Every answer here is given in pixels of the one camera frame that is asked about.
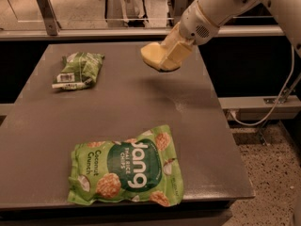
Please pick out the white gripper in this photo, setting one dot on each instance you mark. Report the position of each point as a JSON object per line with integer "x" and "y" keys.
{"x": 197, "y": 25}

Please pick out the yellow sponge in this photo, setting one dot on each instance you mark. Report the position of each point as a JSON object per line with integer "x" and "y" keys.
{"x": 155, "y": 55}

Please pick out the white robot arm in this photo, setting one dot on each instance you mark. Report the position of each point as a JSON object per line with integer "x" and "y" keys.
{"x": 287, "y": 13}

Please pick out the small crumpled green bag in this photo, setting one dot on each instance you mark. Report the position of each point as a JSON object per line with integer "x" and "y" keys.
{"x": 80, "y": 71}

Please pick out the green rice chip bag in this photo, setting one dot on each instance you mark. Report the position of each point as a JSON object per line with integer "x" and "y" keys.
{"x": 139, "y": 169}

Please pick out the glass barrier panel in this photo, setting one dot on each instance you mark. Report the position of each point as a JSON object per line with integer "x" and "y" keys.
{"x": 80, "y": 15}

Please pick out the right metal bracket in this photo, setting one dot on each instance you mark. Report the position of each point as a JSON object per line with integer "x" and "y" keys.
{"x": 179, "y": 8}

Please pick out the metal bracket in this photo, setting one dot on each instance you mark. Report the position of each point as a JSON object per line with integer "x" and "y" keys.
{"x": 179, "y": 8}
{"x": 48, "y": 16}

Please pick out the left metal bracket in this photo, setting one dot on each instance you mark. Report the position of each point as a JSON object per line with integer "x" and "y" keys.
{"x": 48, "y": 16}

